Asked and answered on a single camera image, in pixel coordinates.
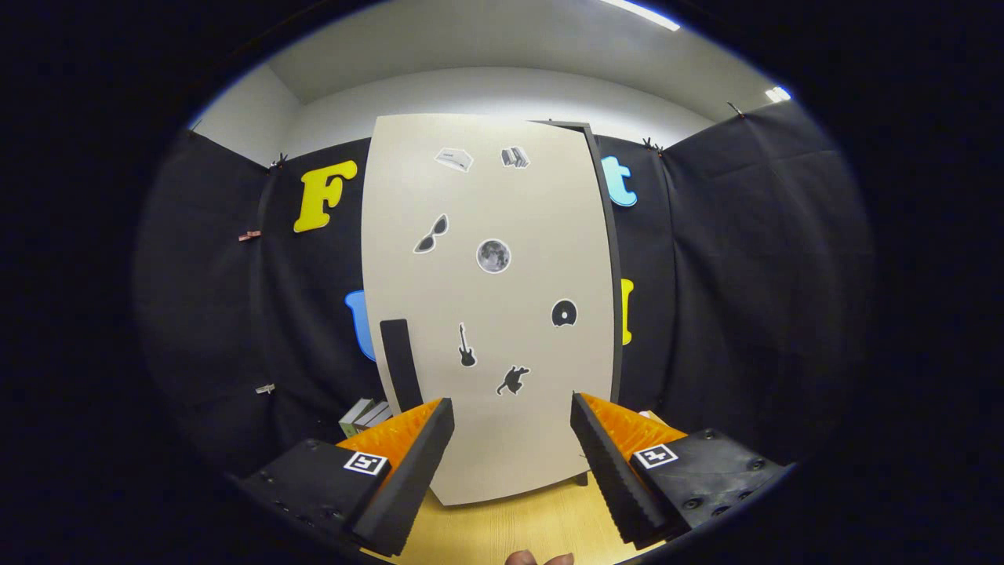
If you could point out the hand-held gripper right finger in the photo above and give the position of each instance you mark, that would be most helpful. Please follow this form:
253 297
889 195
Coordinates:
608 475

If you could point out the small ceiling light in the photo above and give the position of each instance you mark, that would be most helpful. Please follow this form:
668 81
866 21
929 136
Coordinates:
778 94

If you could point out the long ceiling light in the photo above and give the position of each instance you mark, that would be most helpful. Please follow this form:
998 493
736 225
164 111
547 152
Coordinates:
643 14

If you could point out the black backdrop cloth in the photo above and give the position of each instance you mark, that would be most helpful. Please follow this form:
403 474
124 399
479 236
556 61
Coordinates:
745 275

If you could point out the green white book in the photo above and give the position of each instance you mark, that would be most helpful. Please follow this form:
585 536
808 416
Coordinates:
354 417

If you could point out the dark grey cabinet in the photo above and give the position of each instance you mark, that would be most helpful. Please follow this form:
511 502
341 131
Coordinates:
618 329

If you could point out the black clamp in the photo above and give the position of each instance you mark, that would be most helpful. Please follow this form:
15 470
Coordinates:
276 163
735 109
650 144

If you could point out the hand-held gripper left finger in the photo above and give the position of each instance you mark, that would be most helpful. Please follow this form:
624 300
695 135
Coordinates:
408 479

